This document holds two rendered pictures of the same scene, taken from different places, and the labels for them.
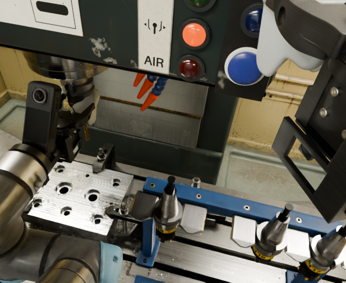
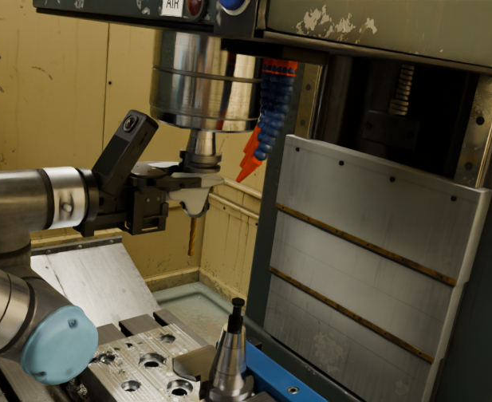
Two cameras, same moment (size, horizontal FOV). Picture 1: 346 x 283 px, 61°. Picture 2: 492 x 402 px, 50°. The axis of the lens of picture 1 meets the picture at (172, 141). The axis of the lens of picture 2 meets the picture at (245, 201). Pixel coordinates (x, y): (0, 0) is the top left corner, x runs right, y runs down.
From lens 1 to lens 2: 0.37 m
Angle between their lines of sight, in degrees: 42
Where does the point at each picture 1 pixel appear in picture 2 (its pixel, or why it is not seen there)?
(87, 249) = (56, 297)
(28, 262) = not seen: outside the picture
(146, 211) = (196, 368)
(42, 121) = (118, 151)
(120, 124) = (300, 335)
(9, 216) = (9, 206)
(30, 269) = not seen: outside the picture
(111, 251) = (78, 314)
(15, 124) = (183, 313)
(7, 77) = (206, 250)
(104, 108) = (284, 299)
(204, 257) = not seen: outside the picture
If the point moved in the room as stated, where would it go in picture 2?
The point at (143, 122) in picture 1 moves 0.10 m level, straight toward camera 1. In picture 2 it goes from (334, 342) to (316, 361)
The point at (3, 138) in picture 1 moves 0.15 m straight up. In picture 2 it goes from (150, 311) to (153, 269)
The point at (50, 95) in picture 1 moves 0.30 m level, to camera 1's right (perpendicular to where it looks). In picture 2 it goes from (139, 124) to (346, 185)
